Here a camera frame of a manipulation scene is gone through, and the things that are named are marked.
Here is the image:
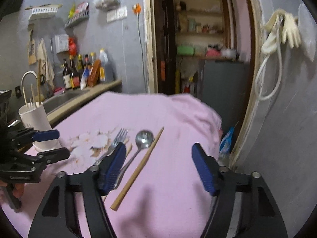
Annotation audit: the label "wooden cutting board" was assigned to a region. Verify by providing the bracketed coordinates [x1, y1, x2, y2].
[27, 30, 36, 65]

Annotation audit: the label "green box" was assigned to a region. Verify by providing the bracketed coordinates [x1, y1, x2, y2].
[177, 45, 195, 56]

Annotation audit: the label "red plastic bag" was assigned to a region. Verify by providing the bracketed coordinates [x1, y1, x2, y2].
[68, 37, 77, 56]

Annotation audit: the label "silver fork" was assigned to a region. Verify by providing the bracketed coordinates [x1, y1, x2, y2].
[94, 128, 128, 165]

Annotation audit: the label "white wall socket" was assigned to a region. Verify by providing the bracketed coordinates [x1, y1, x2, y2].
[106, 6, 127, 23]

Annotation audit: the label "stainless steel sink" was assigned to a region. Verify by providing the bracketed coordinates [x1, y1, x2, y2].
[43, 90, 88, 114]

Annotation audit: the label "dark wine bottle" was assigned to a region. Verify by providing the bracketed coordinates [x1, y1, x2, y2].
[62, 59, 72, 90]

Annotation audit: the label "clear hanging bag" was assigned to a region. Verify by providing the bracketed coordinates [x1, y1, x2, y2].
[298, 3, 316, 62]

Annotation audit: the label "wooden door frame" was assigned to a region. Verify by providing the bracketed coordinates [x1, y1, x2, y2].
[142, 0, 273, 169]

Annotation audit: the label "person left hand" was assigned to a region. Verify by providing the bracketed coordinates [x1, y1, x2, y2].
[0, 180, 25, 202]

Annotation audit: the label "white wall basket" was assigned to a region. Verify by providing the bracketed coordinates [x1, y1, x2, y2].
[25, 4, 63, 21]

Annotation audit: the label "cream rubber gloves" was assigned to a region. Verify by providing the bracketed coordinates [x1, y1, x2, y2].
[261, 9, 301, 54]

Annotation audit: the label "soy sauce bottle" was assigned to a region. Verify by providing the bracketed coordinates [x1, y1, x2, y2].
[69, 55, 80, 89]

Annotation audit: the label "white hose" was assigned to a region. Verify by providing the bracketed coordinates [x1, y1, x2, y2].
[254, 39, 284, 102]

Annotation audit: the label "chrome sink faucet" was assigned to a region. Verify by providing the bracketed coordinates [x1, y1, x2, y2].
[21, 70, 38, 100]

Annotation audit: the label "white utensil holder basket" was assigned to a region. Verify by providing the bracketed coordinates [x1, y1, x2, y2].
[18, 102, 61, 152]

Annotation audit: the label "orange sauce pouch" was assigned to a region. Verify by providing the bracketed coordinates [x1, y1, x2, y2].
[88, 59, 101, 88]

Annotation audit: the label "grey wall shelf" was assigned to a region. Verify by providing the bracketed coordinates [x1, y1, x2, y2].
[64, 10, 89, 29]

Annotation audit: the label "brown wooden chopstick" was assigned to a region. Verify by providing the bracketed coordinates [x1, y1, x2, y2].
[37, 59, 41, 105]
[110, 127, 164, 211]

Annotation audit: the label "grey cabinet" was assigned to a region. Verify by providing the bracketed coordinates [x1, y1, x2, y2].
[197, 60, 250, 133]

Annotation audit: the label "pink floral cloth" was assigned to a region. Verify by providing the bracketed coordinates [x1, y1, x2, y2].
[1, 90, 222, 238]

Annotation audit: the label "white wall box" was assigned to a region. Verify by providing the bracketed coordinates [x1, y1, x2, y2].
[51, 34, 69, 53]

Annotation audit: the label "beige hanging towel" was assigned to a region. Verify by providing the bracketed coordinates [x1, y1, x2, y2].
[37, 38, 55, 86]

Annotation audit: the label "large silver spoon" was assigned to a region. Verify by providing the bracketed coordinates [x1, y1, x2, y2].
[114, 130, 154, 190]

